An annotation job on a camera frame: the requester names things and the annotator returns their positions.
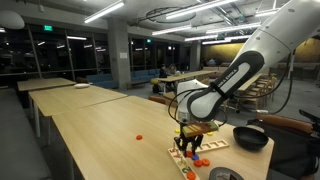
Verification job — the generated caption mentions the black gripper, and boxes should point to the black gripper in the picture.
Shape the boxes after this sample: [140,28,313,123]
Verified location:
[174,124,203,157]

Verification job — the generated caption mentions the black bowl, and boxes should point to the black bowl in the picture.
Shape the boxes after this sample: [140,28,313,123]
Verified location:
[233,127,269,151]

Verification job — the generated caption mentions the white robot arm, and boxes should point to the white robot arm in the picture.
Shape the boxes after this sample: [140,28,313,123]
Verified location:
[177,0,320,127]

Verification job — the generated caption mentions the grey duct tape roll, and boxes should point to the grey duct tape roll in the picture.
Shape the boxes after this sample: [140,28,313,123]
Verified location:
[209,167,244,180]

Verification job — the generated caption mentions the white plate far table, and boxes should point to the white plate far table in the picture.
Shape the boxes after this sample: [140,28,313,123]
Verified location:
[74,83,90,89]

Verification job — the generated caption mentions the wooden slotted tray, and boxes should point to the wooden slotted tray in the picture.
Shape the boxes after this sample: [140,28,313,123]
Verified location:
[196,139,229,153]

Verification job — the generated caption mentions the wooden peg board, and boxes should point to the wooden peg board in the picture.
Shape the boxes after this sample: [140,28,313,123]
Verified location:
[168,148,200,180]

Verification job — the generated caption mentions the brown chair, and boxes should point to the brown chair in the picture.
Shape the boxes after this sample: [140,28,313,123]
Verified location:
[256,113,313,134]

